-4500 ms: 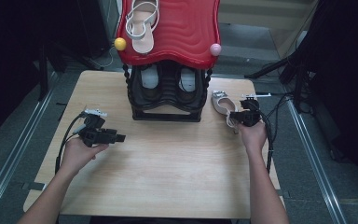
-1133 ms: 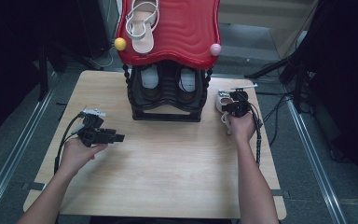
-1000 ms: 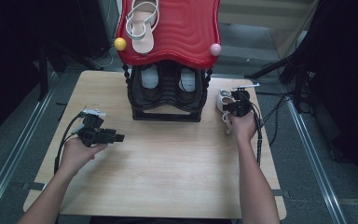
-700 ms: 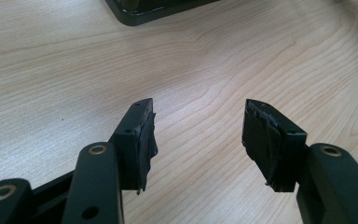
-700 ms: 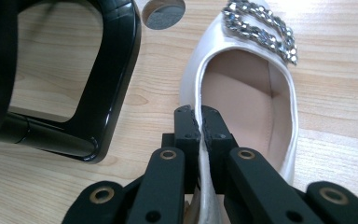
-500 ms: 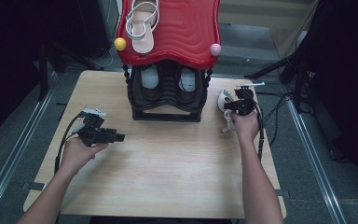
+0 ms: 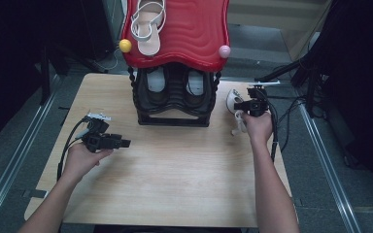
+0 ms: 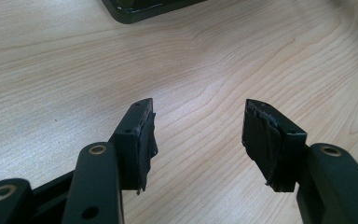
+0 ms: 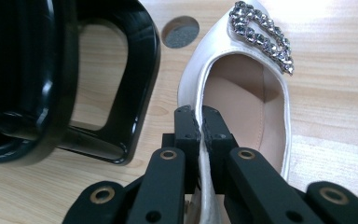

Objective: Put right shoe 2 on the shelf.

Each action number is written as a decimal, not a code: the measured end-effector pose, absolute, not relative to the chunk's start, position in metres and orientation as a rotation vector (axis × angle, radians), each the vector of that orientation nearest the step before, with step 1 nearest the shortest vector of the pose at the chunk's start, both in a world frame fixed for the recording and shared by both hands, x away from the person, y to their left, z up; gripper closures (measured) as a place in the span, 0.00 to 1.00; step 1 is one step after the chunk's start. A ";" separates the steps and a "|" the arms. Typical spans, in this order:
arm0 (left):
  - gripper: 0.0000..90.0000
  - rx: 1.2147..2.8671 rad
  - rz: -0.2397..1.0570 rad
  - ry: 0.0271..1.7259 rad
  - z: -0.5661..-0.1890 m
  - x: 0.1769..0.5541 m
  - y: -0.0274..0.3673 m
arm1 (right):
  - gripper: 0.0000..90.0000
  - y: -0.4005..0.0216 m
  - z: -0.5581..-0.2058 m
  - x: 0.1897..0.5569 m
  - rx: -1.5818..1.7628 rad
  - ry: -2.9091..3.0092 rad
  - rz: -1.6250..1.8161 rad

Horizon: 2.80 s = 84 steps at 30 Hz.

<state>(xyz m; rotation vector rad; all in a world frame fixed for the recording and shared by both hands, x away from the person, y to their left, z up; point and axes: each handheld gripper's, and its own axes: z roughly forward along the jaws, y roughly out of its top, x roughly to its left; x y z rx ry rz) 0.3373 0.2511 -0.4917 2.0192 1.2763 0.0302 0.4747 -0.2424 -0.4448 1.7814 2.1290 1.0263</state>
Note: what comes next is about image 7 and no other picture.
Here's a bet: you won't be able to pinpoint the black curtain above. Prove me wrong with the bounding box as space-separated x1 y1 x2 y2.
317 0 373 202
0 0 116 151

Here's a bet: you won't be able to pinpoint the left hand-held gripper cable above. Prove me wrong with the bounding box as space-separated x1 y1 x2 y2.
56 116 91 183

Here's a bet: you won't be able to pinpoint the white floor cable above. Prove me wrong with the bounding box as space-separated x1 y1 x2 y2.
93 48 121 72

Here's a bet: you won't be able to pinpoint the red and black shoe rack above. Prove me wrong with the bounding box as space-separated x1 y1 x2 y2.
120 0 231 128

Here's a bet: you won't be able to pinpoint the metal floor rail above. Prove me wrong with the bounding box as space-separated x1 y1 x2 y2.
297 103 362 233
0 74 62 227

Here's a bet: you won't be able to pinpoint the pink ball knob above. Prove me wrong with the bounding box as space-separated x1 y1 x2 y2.
218 45 232 60

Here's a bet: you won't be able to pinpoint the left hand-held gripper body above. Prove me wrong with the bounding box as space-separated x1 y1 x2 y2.
81 112 116 153

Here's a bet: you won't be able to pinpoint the black metal stand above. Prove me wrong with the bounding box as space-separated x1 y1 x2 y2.
38 45 73 106
254 48 325 118

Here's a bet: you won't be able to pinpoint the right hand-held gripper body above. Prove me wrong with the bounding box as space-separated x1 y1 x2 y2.
247 80 282 118

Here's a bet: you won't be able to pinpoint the person's left hand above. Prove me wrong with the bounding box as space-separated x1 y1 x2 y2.
59 143 115 183

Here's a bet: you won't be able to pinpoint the yellow ball knob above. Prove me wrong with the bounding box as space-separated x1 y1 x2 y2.
119 38 133 53

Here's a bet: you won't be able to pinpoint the black floor cables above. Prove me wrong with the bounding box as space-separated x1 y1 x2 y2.
266 95 309 153

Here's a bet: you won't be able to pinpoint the white strappy sandal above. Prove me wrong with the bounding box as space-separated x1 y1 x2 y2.
130 0 168 57
225 88 251 137

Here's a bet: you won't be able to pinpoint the person's right hand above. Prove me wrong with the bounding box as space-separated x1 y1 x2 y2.
241 111 275 147

